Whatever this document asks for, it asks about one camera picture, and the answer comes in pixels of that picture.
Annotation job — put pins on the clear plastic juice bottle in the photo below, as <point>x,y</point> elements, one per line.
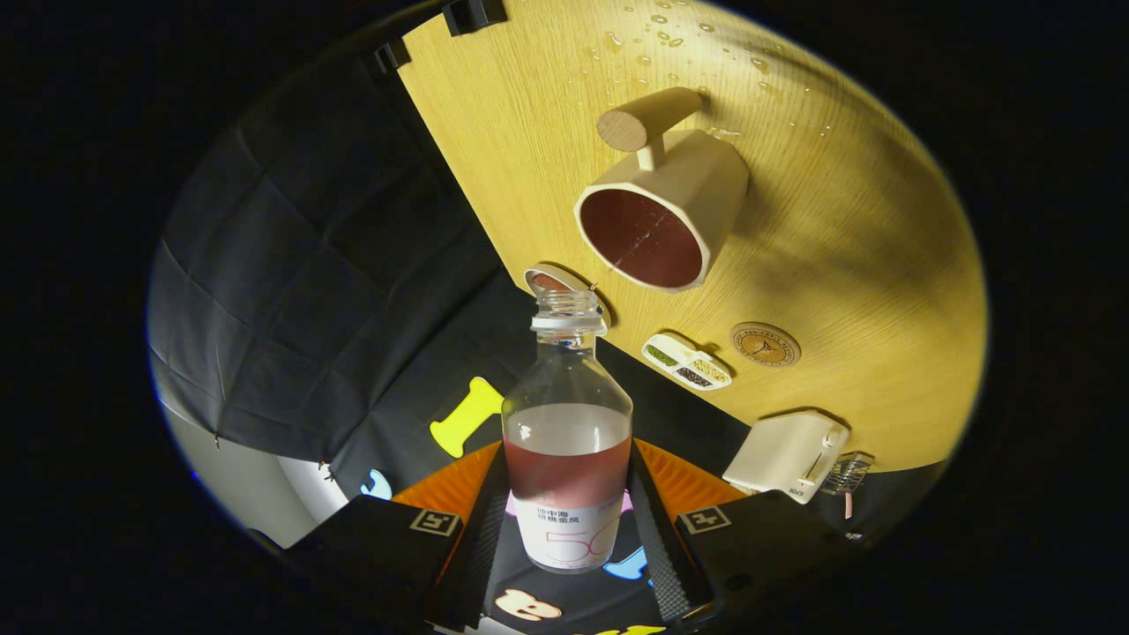
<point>564,459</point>

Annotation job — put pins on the red meat piece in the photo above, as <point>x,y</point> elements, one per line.
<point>551,282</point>

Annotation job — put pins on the black table clamp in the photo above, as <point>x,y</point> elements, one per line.
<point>393,55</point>
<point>474,13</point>

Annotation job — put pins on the white divided dish of beans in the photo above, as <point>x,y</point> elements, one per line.
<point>686,362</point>

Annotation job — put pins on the striped drinking straw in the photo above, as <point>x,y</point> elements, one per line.
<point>848,507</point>

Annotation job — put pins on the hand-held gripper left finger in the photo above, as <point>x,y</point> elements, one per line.
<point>476,556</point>

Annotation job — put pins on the wooden table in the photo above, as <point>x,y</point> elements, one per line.
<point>882,265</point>

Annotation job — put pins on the white oval plate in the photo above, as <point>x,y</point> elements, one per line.
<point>578,278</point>

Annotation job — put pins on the round wooden coaster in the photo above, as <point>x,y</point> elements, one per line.
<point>765,344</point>

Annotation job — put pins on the white toaster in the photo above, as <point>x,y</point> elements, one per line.
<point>781,459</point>

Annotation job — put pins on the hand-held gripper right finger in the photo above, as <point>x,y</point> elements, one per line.
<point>657,547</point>

